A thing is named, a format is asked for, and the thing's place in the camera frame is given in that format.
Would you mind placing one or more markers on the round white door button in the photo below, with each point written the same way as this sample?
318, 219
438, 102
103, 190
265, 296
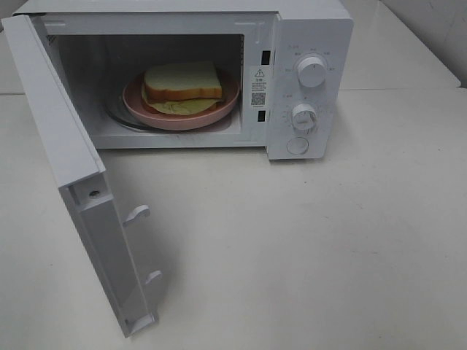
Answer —
297, 146

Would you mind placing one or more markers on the white bread sandwich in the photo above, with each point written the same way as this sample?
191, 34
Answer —
182, 88

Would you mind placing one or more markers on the pink round plate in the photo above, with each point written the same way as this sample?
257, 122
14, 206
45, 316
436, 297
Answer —
132, 98

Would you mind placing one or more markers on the white lower timer knob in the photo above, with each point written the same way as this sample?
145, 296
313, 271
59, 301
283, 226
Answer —
303, 117

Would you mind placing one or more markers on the white warning label sticker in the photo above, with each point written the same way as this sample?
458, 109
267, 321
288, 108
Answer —
258, 85

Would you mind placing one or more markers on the white microwave oven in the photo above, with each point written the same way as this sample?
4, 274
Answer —
82, 66

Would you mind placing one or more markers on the white upper power knob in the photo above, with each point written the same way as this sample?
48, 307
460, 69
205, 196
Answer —
311, 71

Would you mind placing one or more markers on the glass microwave turntable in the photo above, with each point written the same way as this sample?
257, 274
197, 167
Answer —
118, 111

